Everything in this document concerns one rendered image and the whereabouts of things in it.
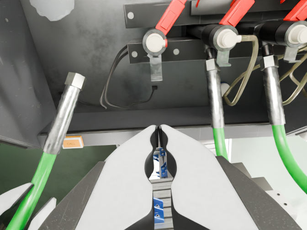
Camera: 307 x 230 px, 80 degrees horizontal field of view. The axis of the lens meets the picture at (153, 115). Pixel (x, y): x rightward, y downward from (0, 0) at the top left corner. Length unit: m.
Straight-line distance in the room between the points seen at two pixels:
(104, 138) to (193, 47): 0.30
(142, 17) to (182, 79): 0.24
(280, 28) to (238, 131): 0.29
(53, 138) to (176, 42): 0.26
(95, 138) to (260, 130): 0.41
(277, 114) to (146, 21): 0.25
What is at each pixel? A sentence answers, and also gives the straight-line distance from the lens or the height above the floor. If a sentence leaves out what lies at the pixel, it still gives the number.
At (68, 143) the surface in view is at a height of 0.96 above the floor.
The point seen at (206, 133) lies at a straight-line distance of 0.49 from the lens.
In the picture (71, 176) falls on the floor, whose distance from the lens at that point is 2.08.
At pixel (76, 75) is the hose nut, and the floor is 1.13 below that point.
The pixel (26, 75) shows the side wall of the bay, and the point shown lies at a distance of 0.55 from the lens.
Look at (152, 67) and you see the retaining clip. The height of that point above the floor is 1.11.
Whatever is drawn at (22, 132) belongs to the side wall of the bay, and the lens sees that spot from 0.52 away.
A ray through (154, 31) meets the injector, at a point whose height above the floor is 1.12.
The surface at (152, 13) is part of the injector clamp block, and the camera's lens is 0.36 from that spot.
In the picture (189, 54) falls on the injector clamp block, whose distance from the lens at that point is 0.37.
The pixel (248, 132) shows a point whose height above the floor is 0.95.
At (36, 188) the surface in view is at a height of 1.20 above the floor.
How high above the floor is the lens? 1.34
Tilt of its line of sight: 63 degrees down
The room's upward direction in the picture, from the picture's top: 179 degrees clockwise
